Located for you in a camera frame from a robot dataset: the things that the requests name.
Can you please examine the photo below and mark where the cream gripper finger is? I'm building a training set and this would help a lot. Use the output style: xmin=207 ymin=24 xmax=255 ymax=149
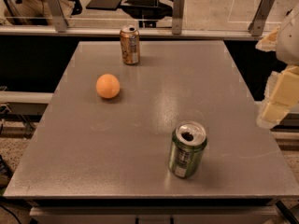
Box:
xmin=256 ymin=65 xmax=299 ymax=129
xmin=255 ymin=27 xmax=279 ymax=52

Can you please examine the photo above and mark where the orange fruit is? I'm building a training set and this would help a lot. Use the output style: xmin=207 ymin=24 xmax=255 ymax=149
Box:
xmin=96 ymin=74 xmax=121 ymax=99

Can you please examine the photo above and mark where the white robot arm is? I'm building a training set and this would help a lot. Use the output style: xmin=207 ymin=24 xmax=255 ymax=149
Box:
xmin=256 ymin=4 xmax=299 ymax=129

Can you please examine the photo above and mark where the green soda can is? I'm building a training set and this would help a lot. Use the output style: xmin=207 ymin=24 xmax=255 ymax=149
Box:
xmin=168 ymin=120 xmax=207 ymax=178

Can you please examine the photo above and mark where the gold brown soda can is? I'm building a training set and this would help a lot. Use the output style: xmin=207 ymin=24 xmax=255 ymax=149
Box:
xmin=120 ymin=25 xmax=140 ymax=65

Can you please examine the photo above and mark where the black office chair base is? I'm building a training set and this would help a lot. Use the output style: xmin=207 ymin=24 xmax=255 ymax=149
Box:
xmin=86 ymin=0 xmax=174 ymax=27

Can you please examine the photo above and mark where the grey side shelf left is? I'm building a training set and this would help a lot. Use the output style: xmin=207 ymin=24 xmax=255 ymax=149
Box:
xmin=0 ymin=91 xmax=52 ymax=116

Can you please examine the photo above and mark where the right metal rail bracket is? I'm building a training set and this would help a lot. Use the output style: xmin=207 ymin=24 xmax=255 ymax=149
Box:
xmin=248 ymin=0 xmax=275 ymax=36

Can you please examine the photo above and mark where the metal rail bracket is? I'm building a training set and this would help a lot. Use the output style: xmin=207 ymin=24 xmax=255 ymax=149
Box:
xmin=248 ymin=0 xmax=275 ymax=36
xmin=172 ymin=0 xmax=185 ymax=35
xmin=47 ymin=0 xmax=68 ymax=33

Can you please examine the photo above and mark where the middle metal rail bracket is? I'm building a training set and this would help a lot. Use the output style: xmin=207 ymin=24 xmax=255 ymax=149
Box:
xmin=172 ymin=0 xmax=185 ymax=35

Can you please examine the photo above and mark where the left metal rail bracket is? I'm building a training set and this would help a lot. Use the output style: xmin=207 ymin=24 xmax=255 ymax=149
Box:
xmin=47 ymin=0 xmax=68 ymax=33

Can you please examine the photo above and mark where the horizontal white rail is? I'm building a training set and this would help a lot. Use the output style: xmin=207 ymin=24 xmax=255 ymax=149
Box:
xmin=0 ymin=25 xmax=268 ymax=41

